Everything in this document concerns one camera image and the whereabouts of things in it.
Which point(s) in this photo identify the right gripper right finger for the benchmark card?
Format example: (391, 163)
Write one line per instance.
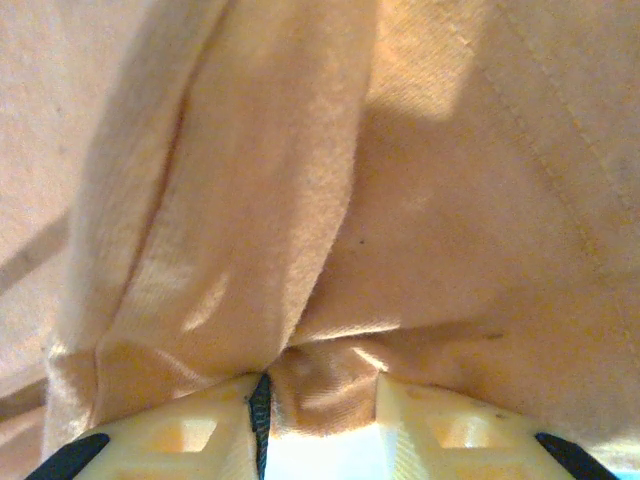
(465, 440)

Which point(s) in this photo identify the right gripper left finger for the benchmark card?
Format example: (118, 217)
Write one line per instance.
(175, 440)

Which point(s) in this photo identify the orange t-shirt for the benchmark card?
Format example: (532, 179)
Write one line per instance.
(320, 200)

